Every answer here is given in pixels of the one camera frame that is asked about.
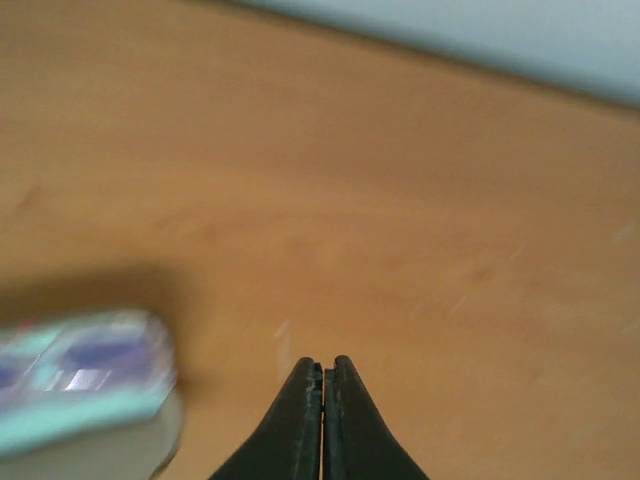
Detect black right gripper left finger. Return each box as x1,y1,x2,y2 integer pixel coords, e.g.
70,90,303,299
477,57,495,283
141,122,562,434
211,357,323,480

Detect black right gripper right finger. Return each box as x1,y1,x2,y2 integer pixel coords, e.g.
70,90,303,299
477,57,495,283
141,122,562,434
323,355,428,480

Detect plaid glasses case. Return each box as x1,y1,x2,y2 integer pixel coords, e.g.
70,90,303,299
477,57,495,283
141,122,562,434
0,307,184,480

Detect light blue cleaning cloth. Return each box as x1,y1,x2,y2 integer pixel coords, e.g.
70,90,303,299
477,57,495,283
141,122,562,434
1,323,176,456

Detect pink clear sunglasses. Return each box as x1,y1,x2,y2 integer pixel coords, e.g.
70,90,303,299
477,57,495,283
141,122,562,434
1,309,176,396

